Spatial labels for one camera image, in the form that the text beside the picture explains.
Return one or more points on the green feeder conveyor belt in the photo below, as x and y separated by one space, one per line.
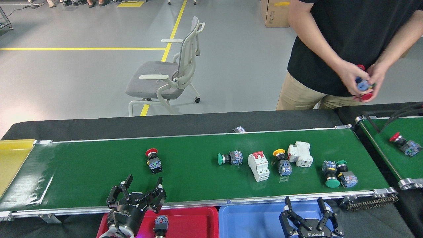
406 165

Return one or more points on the large green push button switch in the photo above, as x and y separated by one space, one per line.
332 182

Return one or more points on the blue plastic tray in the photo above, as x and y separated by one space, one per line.
251 221

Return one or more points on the white breaker with red lever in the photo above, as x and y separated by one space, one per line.
259 168

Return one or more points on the yellow push button switch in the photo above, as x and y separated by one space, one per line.
285 168

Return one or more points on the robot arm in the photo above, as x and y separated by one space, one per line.
109 234

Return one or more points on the red push button switch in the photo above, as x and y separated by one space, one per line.
154 163
161 220
366 97
363 85
409 148

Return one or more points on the person's right hand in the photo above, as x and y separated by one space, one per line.
350 74

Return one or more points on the white circuit breaker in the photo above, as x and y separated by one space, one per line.
300 153

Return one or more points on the yellow plastic tray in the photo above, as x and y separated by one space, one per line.
11 162

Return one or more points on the person's left hand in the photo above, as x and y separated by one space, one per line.
380 74

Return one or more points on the person's right forearm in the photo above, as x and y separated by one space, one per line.
317 43

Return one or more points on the blue grey switch contact block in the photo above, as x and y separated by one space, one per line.
239 129

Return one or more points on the metal frame rack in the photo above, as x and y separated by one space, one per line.
2 24

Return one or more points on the red plastic tray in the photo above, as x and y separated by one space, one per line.
191 224

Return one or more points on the grey office chair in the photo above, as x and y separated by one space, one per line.
148 79

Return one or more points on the person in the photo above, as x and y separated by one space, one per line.
347 33

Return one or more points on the cardboard box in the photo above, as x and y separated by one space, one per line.
274 15

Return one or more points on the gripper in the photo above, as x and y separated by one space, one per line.
127 215
314 234

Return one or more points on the person's left forearm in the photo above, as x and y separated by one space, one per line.
396 43

